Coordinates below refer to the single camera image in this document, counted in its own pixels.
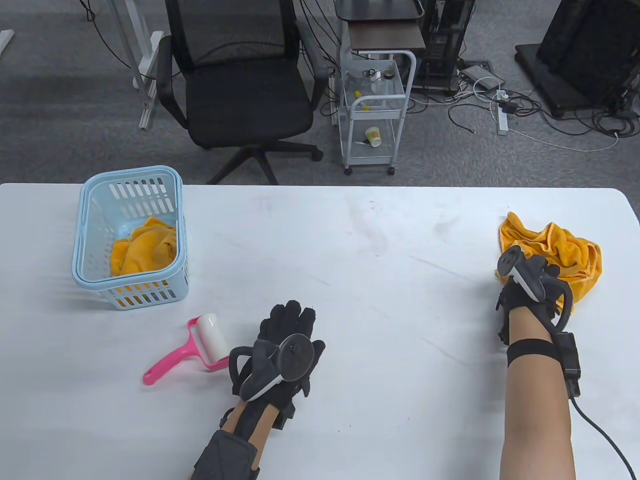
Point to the person's left hand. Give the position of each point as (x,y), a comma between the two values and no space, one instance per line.
(287,322)

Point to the person's right hand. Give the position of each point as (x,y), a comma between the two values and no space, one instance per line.
(515,297)

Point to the orange square towel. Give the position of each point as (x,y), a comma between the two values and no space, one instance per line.
(145,247)
(575,255)

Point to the pink lint roller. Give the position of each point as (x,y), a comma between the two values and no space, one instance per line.
(212,337)

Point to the person's right forearm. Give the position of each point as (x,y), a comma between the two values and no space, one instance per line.
(535,425)

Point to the grey left hand controller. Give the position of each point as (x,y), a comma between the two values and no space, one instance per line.
(295,357)

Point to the grey hand controller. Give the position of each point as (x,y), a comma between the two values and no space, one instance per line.
(510,261)
(295,357)

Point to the grey right hand controller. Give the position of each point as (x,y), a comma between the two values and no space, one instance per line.
(510,261)

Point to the white power strip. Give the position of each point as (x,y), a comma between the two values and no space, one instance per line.
(502,122)

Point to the black plug adapter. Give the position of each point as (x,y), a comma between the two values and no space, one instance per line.
(509,107)

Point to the yellow paper cup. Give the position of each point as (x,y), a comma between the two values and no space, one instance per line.
(373,136)

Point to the light blue plastic basket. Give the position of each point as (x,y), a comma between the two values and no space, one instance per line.
(82,272)

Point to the black mesh office chair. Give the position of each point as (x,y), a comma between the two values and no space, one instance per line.
(250,100)

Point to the large black display stand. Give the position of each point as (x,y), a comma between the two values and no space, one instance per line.
(585,50)

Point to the black computer tower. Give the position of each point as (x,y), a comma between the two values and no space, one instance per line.
(445,45)

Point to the brown shelf board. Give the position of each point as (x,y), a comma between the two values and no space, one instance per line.
(385,36)

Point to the black tray shelf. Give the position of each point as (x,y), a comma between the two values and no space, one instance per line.
(375,9)

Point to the white desk foot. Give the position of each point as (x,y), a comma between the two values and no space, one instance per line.
(5,42)

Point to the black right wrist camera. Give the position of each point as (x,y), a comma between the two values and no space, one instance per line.
(532,348)

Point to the white desk leg frame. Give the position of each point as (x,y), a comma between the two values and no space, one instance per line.
(150,75)

